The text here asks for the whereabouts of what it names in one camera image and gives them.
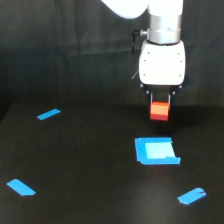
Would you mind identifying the blue tape strip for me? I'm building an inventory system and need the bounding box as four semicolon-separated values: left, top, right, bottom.
37;109;61;120
177;188;206;205
7;179;36;196

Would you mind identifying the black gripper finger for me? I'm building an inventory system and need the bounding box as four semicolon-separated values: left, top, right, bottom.
168;91;175;109
148;92;153;106

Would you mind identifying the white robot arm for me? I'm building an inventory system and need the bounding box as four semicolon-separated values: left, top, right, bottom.
101;0;186;105

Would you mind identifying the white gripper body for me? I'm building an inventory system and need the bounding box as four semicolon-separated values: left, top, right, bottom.
138;40;186;95

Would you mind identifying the red hexagonal block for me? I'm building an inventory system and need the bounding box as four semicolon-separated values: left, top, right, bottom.
150;102;169;121

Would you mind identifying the blue tape strip near right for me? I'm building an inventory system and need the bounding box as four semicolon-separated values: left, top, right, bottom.
177;188;206;205

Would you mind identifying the blue tape square marker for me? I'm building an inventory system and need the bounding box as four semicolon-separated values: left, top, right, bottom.
135;137;181;165

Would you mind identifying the blue tape strip near left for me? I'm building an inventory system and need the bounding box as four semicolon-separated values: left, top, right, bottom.
7;179;36;196

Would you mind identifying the blue tape strip far left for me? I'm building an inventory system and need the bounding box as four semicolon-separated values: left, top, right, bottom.
37;109;61;120

